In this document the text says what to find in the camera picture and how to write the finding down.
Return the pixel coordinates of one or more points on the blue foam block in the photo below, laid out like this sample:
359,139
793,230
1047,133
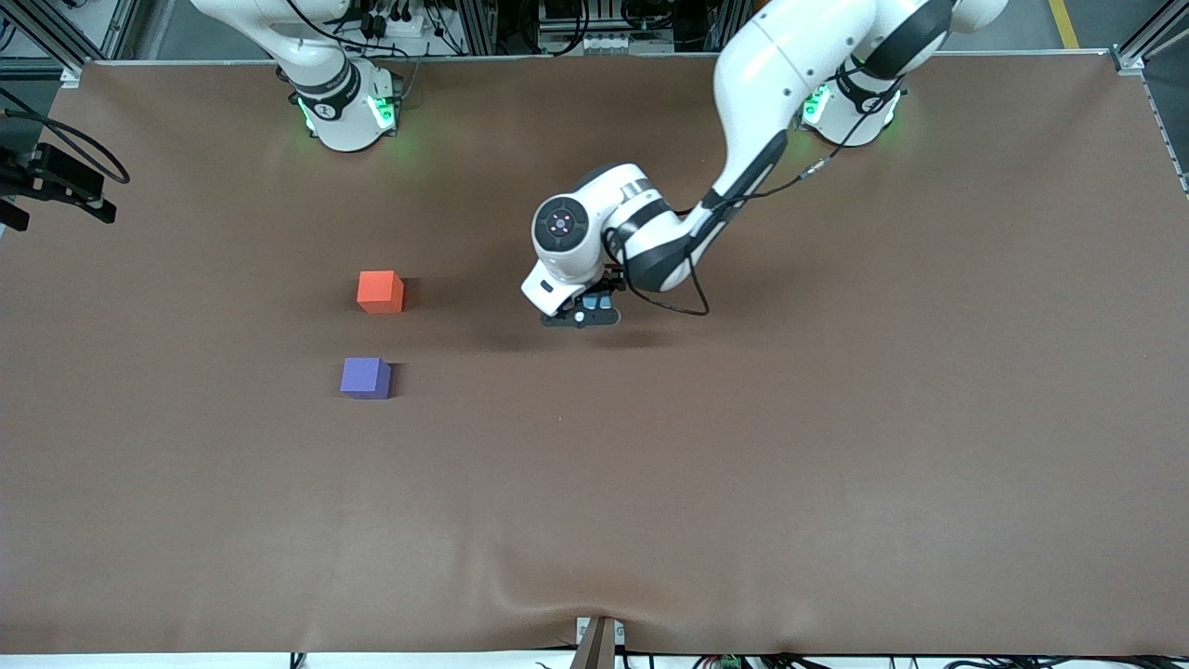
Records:
599,304

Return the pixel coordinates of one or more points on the aluminium frame post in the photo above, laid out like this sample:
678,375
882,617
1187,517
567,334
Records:
480,28

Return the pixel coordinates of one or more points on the aluminium corner bracket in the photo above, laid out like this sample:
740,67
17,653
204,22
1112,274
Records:
1129,60
71,76

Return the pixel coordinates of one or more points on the brown camera mount post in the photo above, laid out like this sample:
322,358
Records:
595,646

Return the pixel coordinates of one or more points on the brown table mat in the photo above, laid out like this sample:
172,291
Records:
743,465

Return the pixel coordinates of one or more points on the orange foam block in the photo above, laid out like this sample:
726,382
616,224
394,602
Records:
379,291

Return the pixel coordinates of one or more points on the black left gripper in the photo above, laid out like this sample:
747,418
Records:
608,283

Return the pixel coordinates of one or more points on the green plug connector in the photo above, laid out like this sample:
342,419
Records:
729,662

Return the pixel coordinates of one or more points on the white power strip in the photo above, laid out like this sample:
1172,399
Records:
395,26

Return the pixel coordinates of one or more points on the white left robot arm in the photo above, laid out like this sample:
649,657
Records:
771,84

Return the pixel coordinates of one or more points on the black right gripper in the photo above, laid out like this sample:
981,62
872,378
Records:
58,174

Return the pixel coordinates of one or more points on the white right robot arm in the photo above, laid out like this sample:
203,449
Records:
344,121

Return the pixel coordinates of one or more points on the white terminal block row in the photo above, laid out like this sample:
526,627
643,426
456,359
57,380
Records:
604,43

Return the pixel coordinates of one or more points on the purple foam block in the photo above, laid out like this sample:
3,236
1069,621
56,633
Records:
364,378

